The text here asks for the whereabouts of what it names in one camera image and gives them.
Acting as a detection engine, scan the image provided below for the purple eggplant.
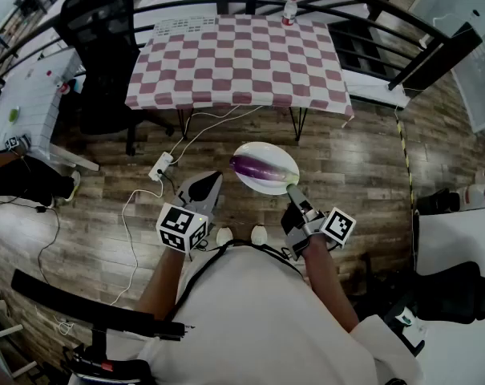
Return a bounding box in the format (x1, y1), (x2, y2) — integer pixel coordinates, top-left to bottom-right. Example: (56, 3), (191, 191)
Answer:
(228, 153), (301, 184)

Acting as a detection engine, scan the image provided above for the yellow black floor tape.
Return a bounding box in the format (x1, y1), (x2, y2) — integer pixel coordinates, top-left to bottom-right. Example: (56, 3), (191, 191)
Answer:
(394, 109), (416, 213)

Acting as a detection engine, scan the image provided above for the person's right forearm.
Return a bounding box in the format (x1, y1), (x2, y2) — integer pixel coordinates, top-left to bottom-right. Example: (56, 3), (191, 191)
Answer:
(303, 237), (362, 334)

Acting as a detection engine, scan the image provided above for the black chest strap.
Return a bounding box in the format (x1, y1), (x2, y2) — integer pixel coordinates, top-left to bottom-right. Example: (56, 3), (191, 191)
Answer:
(160, 241), (308, 325)

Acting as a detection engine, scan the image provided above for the red label plastic bottle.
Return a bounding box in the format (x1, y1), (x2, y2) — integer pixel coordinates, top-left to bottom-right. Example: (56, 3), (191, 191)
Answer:
(281, 0), (300, 28)

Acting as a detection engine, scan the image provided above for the white power cable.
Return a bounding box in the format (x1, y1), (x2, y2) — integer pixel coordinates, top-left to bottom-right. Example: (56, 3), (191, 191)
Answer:
(108, 177), (164, 306)
(168, 103), (265, 164)

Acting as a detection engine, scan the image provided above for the black mesh office chair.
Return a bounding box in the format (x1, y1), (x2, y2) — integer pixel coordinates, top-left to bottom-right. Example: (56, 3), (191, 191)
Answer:
(59, 0), (176, 157)

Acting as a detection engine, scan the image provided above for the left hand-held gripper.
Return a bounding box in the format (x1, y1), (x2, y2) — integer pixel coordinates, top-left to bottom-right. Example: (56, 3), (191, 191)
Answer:
(156, 170), (224, 253)

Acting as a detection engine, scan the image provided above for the black padded chair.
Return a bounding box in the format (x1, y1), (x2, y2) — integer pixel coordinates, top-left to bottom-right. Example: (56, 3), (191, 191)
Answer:
(409, 260), (485, 325)

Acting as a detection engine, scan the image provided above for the person's white shirt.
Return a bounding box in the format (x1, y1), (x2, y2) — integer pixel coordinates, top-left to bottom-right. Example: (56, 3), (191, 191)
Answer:
(104, 244), (424, 385)

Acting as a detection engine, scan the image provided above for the pink checkered cloth table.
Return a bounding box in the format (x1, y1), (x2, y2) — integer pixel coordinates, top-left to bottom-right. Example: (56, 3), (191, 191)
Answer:
(124, 13), (356, 142)

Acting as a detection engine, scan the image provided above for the white oval plate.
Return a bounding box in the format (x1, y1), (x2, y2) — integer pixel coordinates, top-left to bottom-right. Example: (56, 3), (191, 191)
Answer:
(231, 141), (301, 197)

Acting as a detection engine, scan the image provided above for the white red print container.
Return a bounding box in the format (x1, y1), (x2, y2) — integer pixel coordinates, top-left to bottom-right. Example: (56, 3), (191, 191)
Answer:
(453, 165), (485, 212)

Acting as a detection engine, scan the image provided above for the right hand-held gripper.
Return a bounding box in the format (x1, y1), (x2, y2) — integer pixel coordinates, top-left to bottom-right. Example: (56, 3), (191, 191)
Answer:
(281, 184), (358, 261)

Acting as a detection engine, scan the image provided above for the white power strip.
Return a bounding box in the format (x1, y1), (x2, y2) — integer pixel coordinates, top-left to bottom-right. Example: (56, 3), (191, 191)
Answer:
(147, 152), (176, 182)

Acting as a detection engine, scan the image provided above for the black bar stand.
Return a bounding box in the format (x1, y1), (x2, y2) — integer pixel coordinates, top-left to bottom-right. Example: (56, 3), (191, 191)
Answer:
(10, 268), (187, 385)

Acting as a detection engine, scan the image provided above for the black bag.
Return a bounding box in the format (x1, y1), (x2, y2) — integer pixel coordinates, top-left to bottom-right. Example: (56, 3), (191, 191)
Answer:
(415, 188), (464, 217)

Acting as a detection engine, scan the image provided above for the black metal railing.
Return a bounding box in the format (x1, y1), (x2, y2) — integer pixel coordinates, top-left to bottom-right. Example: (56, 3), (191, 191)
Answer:
(0, 0), (484, 92)

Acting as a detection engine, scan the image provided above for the thin black cable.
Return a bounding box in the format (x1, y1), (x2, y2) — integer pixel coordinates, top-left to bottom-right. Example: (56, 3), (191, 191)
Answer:
(36, 205), (62, 285)

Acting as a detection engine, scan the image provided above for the white desk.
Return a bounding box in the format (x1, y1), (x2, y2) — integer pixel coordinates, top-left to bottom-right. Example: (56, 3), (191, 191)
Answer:
(413, 205), (485, 385)

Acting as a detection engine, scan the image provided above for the person's left forearm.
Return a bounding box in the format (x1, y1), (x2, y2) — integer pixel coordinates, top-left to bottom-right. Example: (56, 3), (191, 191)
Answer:
(135, 246), (188, 321)

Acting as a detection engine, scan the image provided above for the white printed paper sheet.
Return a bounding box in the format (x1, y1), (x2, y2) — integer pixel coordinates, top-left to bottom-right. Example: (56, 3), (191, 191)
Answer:
(151, 14), (220, 40)

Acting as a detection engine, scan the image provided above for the white board panel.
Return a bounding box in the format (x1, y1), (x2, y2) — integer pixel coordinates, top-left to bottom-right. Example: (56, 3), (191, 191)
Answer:
(406, 0), (485, 134)

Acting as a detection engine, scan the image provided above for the person's right white shoe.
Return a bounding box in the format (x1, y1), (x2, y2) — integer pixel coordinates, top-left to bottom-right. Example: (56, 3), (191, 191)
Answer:
(250, 223), (269, 245)

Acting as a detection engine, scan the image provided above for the white slatted side table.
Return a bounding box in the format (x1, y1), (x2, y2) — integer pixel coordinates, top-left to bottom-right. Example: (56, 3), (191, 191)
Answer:
(0, 47), (101, 172)

